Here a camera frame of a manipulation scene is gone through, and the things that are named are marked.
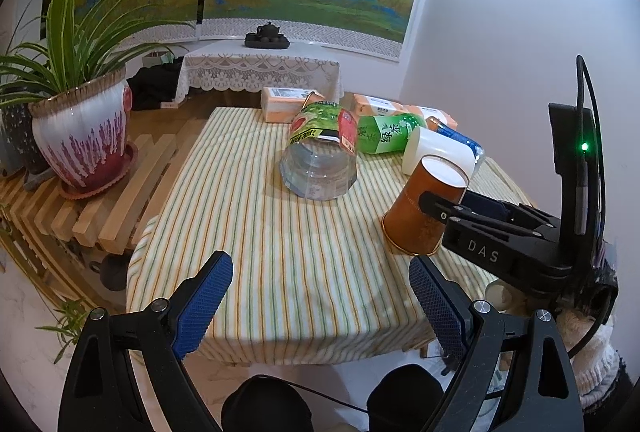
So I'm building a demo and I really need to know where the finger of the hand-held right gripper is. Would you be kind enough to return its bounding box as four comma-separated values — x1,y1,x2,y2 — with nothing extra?
419,191,483,227
462,191,562,233

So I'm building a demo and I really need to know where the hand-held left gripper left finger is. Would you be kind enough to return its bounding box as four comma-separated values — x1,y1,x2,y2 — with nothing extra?
57,251,234,432

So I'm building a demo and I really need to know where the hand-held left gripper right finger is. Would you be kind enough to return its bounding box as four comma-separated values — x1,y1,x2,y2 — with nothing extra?
409,255,586,432

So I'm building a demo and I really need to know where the orange paper cup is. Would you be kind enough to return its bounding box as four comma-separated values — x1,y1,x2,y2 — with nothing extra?
381,155,471,257

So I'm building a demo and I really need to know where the person's right forearm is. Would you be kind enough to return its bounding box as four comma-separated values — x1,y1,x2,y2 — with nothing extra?
557,309,623,410

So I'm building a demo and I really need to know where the striped tablecloth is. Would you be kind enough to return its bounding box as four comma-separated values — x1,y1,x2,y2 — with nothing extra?
126,106,533,354

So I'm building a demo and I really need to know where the person's right foot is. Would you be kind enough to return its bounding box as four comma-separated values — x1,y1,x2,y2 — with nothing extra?
366,364,447,432

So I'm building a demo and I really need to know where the person's foot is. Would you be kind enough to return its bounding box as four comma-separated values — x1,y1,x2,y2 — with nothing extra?
366,364,447,432
222,374,312,432

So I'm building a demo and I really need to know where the black round object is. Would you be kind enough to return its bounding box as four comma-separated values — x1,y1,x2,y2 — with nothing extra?
100,254,129,293

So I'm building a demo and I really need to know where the orange tissue box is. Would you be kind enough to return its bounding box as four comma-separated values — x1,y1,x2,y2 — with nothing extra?
400,104,458,131
261,86,326,123
352,92,417,119

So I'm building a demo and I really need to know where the green tea bottle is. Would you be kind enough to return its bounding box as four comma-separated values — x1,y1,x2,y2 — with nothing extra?
356,113,427,156

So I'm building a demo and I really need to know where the person's left foot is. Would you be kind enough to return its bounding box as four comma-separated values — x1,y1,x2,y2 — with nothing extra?
222,374,312,432

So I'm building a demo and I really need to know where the clear bottle with green label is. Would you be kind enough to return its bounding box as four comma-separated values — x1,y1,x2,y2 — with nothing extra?
279,100,360,201

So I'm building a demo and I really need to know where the small green floor plant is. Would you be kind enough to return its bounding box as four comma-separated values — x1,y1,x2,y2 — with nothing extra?
35,297,90,364

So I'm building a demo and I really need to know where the wooden slatted bench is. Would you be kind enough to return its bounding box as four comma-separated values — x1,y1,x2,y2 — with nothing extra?
0,117,216,313

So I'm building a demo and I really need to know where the pink plant saucer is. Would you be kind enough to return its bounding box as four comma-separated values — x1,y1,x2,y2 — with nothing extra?
59,141,140,201

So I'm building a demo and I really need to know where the spider plant in ceramic pot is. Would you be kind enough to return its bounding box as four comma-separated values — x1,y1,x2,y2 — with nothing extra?
0,0,197,193

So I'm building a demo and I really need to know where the lace covered side table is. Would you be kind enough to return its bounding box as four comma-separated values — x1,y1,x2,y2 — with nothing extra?
176,40,345,105

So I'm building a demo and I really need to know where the dark tea tray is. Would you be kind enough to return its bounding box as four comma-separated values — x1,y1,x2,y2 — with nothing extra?
244,34,290,50

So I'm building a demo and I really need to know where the dark plant pot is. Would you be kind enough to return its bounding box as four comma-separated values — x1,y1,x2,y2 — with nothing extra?
0,102,50,175

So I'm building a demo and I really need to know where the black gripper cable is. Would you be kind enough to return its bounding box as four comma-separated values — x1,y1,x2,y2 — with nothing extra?
570,55,610,359

